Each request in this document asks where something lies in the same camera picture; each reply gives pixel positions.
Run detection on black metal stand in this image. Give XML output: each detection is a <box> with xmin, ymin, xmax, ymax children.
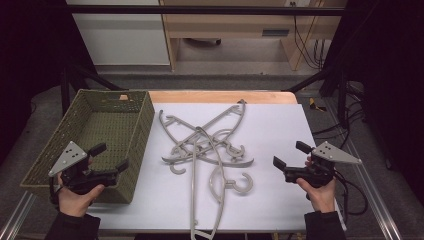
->
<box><xmin>59</xmin><ymin>62</ymin><xmax>128</xmax><ymax>117</ymax></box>
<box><xmin>282</xmin><ymin>65</ymin><xmax>352</xmax><ymax>130</ymax></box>

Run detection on person's left hand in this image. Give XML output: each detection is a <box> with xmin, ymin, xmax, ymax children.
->
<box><xmin>56</xmin><ymin>175</ymin><xmax>106</xmax><ymax>218</ymax></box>

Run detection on yellow and black tool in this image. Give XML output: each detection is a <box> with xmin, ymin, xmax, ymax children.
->
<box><xmin>307</xmin><ymin>97</ymin><xmax>328</xmax><ymax>113</ymax></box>

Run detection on aluminium rail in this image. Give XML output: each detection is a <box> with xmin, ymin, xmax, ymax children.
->
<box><xmin>323</xmin><ymin>95</ymin><xmax>405</xmax><ymax>240</ymax></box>
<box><xmin>0</xmin><ymin>190</ymin><xmax>38</xmax><ymax>240</ymax></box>

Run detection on green woven basket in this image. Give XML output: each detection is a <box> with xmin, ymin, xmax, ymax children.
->
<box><xmin>19</xmin><ymin>88</ymin><xmax>156</xmax><ymax>205</ymax></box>

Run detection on white cabinet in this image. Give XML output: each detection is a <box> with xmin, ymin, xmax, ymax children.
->
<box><xmin>65</xmin><ymin>0</ymin><xmax>171</xmax><ymax>67</ymax></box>

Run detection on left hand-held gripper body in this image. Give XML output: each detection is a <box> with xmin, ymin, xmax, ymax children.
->
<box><xmin>48</xmin><ymin>140</ymin><xmax>120</xmax><ymax>196</ymax></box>

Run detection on light wooden desk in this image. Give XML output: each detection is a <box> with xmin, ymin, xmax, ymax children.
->
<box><xmin>159</xmin><ymin>0</ymin><xmax>348</xmax><ymax>72</ymax></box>

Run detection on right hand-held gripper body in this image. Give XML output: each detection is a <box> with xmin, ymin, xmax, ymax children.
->
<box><xmin>283</xmin><ymin>140</ymin><xmax>363</xmax><ymax>188</ymax></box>

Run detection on grey plastic hanger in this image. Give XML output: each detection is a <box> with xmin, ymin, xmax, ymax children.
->
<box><xmin>161</xmin><ymin>98</ymin><xmax>248</xmax><ymax>165</ymax></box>
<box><xmin>189</xmin><ymin>126</ymin><xmax>254</xmax><ymax>240</ymax></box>
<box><xmin>158</xmin><ymin>109</ymin><xmax>255</xmax><ymax>176</ymax></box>

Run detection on black floor cables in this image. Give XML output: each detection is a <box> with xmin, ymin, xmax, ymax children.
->
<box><xmin>312</xmin><ymin>81</ymin><xmax>366</xmax><ymax>151</ymax></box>

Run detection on person's right hand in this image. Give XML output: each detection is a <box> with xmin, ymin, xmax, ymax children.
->
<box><xmin>295</xmin><ymin>177</ymin><xmax>338</xmax><ymax>214</ymax></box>

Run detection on black curtain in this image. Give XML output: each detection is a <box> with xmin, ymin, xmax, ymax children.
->
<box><xmin>319</xmin><ymin>0</ymin><xmax>424</xmax><ymax>204</ymax></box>
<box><xmin>0</xmin><ymin>0</ymin><xmax>98</xmax><ymax>166</ymax></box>

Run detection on hanging black cables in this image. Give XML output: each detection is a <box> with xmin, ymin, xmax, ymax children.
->
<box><xmin>289</xmin><ymin>1</ymin><xmax>332</xmax><ymax>71</ymax></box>

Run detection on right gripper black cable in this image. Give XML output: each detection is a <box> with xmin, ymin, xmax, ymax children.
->
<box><xmin>334</xmin><ymin>169</ymin><xmax>370</xmax><ymax>217</ymax></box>

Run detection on black horizontal frame bar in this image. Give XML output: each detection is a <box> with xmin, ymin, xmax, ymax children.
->
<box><xmin>65</xmin><ymin>4</ymin><xmax>346</xmax><ymax>17</ymax></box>

